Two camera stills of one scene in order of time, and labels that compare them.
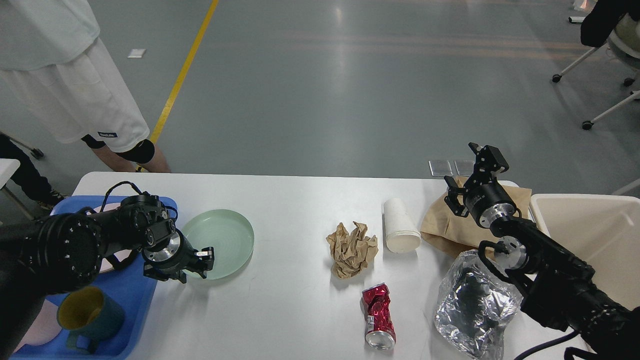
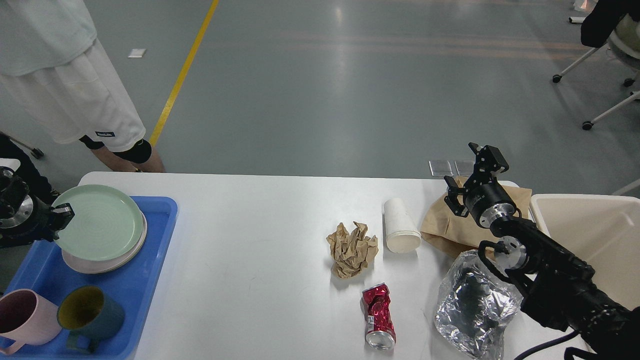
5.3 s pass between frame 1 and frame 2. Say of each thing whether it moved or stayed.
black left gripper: moved
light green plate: moved
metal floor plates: stayed
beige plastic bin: stayed
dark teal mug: stayed
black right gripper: stayed
